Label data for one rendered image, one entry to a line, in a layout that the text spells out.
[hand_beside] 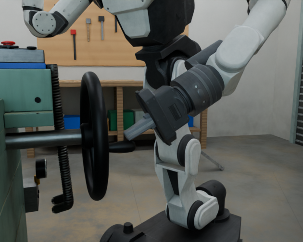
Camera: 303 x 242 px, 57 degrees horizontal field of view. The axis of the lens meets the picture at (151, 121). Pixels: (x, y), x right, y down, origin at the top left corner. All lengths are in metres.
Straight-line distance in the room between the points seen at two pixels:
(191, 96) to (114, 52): 3.38
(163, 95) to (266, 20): 0.29
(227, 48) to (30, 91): 0.41
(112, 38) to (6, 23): 1.31
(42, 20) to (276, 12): 0.74
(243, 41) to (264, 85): 4.03
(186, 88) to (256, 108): 4.07
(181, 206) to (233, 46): 0.90
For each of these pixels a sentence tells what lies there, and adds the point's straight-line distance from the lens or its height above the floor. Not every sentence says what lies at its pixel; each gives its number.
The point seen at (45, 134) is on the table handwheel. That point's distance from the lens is 0.63.
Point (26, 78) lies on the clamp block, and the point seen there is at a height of 0.94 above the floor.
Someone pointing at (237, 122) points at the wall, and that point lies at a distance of 4.48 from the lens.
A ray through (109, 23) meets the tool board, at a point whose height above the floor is 1.60.
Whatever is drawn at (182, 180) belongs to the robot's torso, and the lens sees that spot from 1.23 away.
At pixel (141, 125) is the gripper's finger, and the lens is 0.54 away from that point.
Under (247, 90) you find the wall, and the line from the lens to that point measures 4.49.
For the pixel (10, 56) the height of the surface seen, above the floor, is 0.98.
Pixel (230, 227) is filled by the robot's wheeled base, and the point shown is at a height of 0.17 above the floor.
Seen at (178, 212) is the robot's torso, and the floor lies 0.31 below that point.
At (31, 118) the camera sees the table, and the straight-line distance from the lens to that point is 0.63.
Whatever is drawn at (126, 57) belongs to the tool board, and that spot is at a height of 1.16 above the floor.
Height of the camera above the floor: 0.95
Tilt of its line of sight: 10 degrees down
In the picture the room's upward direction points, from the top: straight up
